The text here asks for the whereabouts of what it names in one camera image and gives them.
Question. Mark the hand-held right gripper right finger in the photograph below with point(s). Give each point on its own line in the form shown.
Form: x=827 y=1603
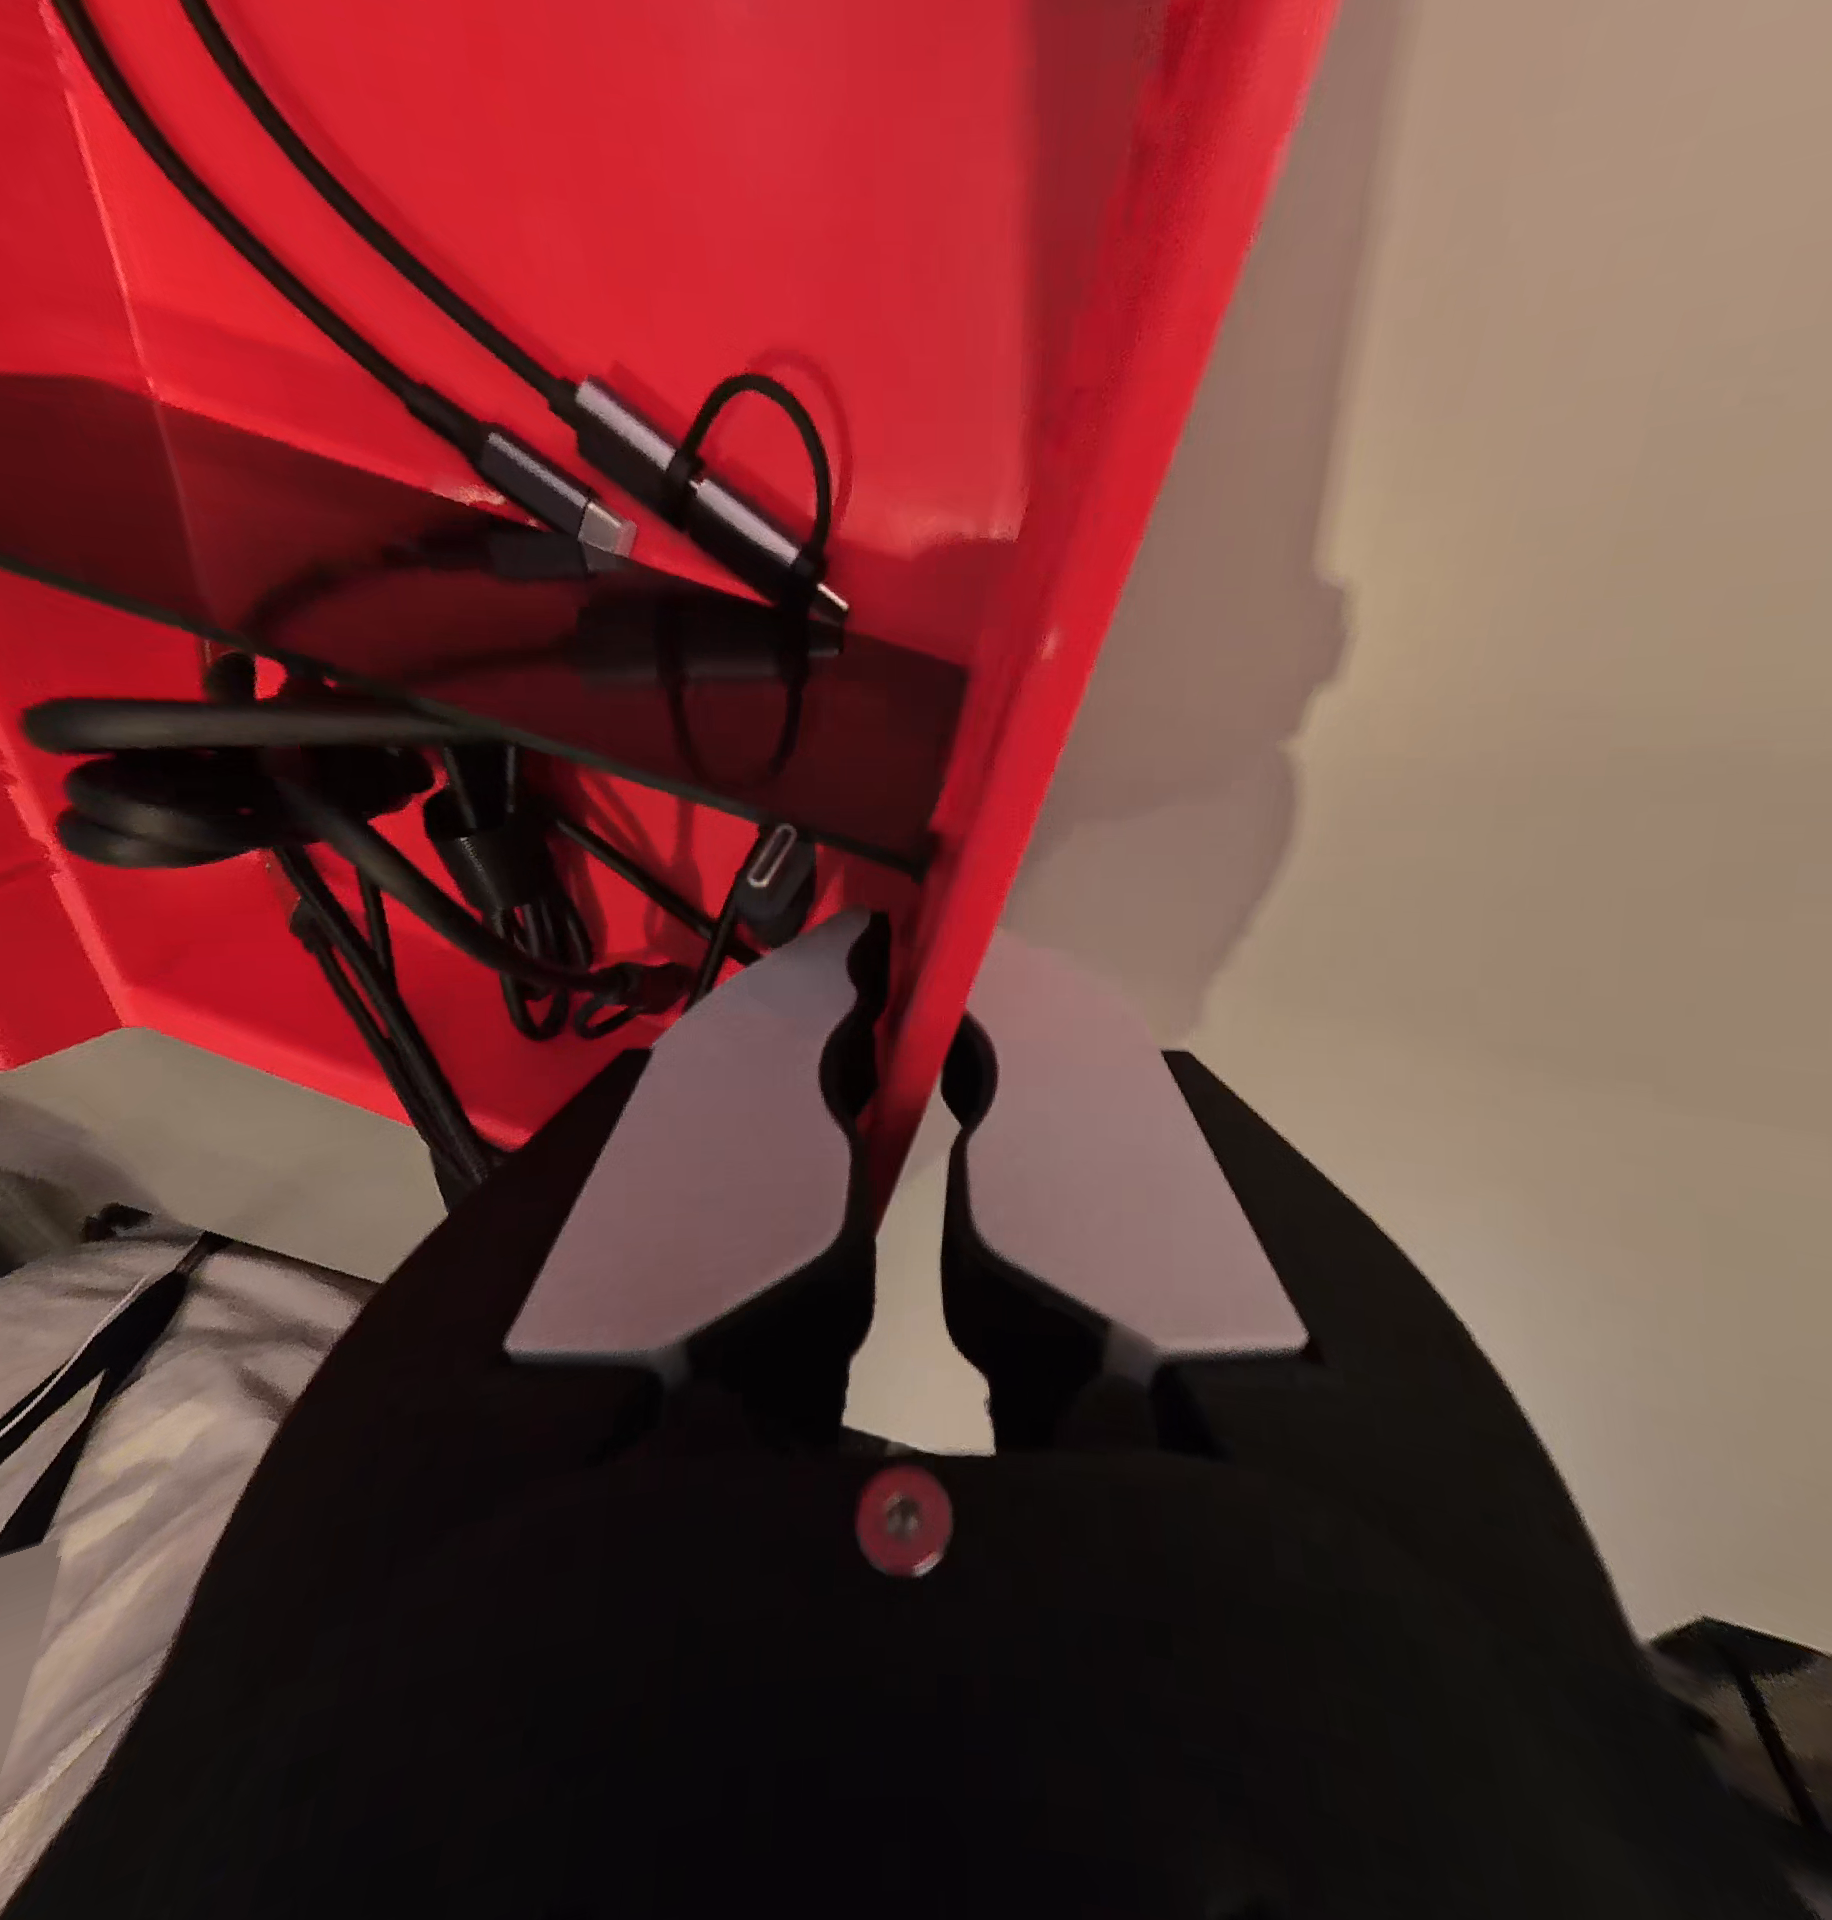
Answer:
x=1125 y=1172

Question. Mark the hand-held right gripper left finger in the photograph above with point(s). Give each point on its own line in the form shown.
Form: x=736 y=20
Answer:
x=676 y=1172

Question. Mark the grey hub with adapter plug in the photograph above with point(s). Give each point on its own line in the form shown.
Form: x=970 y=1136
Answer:
x=631 y=435

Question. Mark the red plastic bin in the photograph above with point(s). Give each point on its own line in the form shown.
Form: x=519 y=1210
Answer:
x=780 y=225

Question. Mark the person's grey shirt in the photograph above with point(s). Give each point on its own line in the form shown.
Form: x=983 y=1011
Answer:
x=180 y=1500

